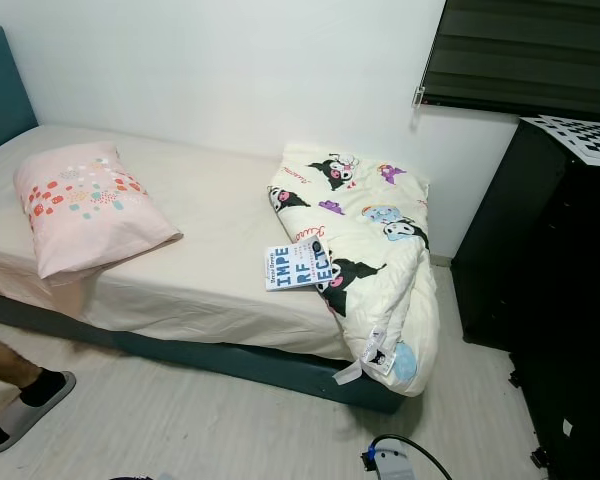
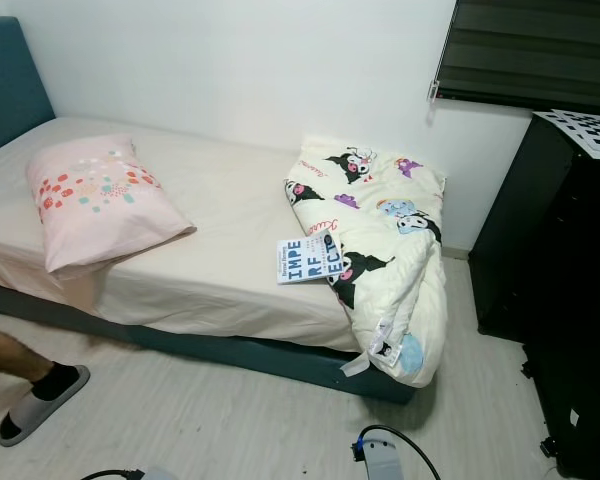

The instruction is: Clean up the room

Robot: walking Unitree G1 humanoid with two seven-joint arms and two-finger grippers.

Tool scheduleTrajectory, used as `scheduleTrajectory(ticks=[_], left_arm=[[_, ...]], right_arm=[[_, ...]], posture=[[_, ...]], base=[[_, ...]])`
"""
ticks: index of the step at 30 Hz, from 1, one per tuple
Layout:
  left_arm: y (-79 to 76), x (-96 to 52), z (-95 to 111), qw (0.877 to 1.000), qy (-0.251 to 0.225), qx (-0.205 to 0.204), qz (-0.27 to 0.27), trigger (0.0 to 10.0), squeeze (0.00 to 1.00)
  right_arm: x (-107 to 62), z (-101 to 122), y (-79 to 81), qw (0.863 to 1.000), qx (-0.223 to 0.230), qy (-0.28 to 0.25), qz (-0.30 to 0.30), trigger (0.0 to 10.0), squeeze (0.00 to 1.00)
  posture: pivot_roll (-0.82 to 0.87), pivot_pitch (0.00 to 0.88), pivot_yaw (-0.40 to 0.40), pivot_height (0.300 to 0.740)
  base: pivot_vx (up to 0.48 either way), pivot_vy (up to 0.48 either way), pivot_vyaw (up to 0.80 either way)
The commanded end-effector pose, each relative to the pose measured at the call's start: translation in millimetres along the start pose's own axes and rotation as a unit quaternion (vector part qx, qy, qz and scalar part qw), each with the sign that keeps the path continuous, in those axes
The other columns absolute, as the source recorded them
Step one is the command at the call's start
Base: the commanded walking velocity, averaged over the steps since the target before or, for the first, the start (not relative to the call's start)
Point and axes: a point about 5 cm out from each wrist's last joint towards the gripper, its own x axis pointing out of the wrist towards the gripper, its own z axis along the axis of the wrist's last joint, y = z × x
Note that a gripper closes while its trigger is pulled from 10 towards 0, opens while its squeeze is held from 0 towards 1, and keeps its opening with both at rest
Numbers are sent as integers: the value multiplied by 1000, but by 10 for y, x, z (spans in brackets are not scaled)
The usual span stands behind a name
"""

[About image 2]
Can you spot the pink floral pillow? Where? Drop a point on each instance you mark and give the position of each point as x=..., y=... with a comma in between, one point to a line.
x=100, y=210

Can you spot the white book blue letters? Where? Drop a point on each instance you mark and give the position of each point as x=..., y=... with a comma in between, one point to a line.
x=305, y=262

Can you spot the cream cartoon print comforter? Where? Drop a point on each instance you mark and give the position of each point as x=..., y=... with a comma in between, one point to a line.
x=380, y=235

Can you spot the person's bare leg black sock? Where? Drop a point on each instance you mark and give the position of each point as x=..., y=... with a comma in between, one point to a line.
x=5, y=352

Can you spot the grey slipper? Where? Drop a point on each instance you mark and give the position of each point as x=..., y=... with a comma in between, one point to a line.
x=40, y=408

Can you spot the dark window blind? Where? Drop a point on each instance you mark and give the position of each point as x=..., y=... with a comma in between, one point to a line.
x=530, y=50

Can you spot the black dresser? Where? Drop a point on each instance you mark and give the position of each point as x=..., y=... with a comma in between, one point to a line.
x=570, y=280

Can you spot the checkerboard calibration sheet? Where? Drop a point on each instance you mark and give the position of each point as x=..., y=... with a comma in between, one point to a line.
x=590, y=132

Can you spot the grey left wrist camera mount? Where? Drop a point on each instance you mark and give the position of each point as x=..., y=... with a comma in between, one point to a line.
x=158, y=474

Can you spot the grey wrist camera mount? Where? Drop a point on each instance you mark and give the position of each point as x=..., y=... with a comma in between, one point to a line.
x=158, y=474
x=385, y=462

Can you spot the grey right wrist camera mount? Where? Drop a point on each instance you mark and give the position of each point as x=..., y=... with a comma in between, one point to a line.
x=385, y=462

